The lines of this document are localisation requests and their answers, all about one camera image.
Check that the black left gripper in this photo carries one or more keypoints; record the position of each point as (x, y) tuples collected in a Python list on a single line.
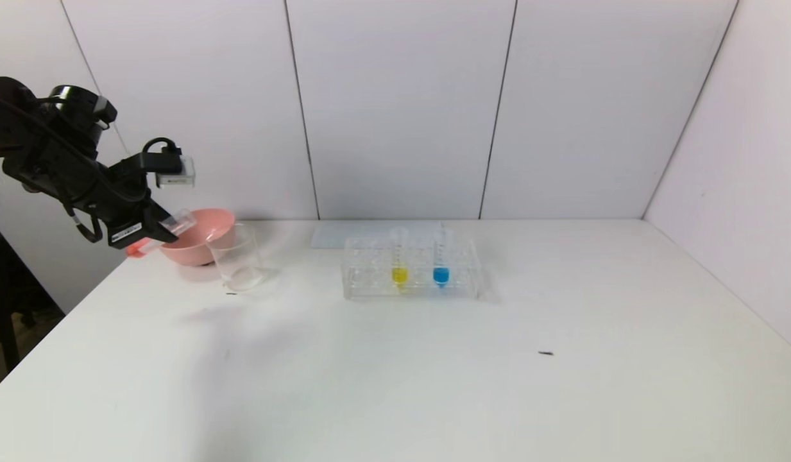
[(131, 229)]

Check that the red pigment test tube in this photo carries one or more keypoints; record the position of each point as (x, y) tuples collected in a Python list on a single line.
[(138, 249)]

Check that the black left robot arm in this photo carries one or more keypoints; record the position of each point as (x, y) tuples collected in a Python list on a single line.
[(36, 154)]

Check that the clear glass beaker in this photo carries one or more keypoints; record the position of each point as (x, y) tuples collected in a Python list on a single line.
[(241, 273)]

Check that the yellow pigment test tube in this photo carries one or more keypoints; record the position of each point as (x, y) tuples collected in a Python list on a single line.
[(399, 276)]

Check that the blue pigment test tube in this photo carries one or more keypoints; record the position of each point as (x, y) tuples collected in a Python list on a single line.
[(441, 276)]

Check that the clear acrylic test tube rack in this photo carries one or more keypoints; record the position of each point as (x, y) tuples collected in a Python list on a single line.
[(462, 273)]

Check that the pink plastic bowl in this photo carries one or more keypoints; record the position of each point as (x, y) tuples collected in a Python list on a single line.
[(203, 240)]

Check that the white paper sheet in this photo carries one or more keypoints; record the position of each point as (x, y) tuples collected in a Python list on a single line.
[(328, 237)]

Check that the black stand beside table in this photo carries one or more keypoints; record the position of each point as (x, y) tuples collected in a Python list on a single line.
[(7, 321)]

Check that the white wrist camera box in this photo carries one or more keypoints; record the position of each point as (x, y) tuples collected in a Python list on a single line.
[(177, 173)]

